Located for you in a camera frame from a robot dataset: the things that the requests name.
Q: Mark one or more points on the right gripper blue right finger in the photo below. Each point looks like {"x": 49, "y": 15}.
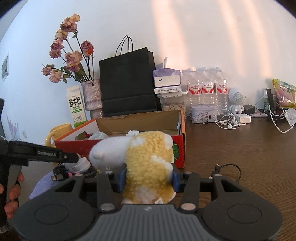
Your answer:
{"x": 179, "y": 180}

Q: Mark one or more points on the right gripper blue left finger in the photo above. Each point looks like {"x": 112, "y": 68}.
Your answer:
{"x": 119, "y": 178}

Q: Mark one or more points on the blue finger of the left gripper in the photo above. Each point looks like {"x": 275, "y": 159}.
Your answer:
{"x": 20, "y": 153}

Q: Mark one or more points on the white yellow plush toy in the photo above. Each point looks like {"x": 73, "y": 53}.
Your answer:
{"x": 149, "y": 159}

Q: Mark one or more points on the purple woven pouch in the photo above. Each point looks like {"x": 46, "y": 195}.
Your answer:
{"x": 43, "y": 185}

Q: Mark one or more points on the white tissue cloth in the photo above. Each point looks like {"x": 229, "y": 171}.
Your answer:
{"x": 133, "y": 132}

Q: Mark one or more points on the iridescent plastic bag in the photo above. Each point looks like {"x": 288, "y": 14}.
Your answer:
{"x": 98, "y": 136}

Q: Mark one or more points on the red fabric rose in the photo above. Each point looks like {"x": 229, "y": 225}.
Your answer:
{"x": 88, "y": 135}

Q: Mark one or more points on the person's left hand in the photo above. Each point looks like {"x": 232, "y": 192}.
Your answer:
{"x": 12, "y": 206}

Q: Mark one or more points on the white round lid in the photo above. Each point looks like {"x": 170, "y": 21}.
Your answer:
{"x": 81, "y": 166}

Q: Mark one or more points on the yellow ceramic mug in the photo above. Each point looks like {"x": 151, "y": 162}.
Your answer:
{"x": 57, "y": 132}

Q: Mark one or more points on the red cardboard box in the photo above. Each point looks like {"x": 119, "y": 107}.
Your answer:
{"x": 170, "y": 122}

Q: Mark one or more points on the white printed tin box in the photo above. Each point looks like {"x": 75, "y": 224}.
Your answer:
{"x": 203, "y": 113}

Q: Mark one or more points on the white milk carton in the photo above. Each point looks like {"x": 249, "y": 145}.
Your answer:
{"x": 75, "y": 103}

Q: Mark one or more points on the white earphones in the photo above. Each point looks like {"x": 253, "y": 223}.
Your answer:
{"x": 226, "y": 120}

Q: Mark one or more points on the clear seed container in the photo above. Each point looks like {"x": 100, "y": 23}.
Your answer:
{"x": 174, "y": 101}

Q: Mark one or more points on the purple textured vase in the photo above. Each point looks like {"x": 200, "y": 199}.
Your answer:
{"x": 92, "y": 98}

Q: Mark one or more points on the black paper bag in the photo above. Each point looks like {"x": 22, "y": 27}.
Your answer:
{"x": 127, "y": 84}

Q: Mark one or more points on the white charger block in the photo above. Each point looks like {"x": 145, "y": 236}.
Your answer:
{"x": 243, "y": 118}

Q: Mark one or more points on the white flat box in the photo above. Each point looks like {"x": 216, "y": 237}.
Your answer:
{"x": 168, "y": 89}

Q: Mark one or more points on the water bottle middle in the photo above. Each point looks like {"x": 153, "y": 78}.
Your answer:
{"x": 207, "y": 86}

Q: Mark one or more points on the water bottle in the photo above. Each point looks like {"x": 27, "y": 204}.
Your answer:
{"x": 221, "y": 89}
{"x": 207, "y": 86}
{"x": 194, "y": 86}

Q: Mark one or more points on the water bottle right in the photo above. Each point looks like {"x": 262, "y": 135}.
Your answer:
{"x": 221, "y": 89}

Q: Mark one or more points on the black power adapter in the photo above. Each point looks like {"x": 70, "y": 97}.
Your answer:
{"x": 249, "y": 109}

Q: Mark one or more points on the water bottle left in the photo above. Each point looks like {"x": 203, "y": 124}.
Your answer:
{"x": 194, "y": 86}

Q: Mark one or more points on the white robot figurine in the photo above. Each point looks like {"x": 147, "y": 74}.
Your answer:
{"x": 236, "y": 100}

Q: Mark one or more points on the dried pink rose bouquet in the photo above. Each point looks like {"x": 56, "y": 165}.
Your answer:
{"x": 77, "y": 57}

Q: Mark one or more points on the green spray bottle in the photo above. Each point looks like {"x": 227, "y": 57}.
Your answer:
{"x": 267, "y": 92}

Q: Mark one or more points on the white face mask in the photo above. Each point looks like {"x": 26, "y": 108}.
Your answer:
{"x": 290, "y": 116}

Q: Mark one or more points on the yellow snack bag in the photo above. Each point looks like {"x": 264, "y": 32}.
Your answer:
{"x": 285, "y": 93}

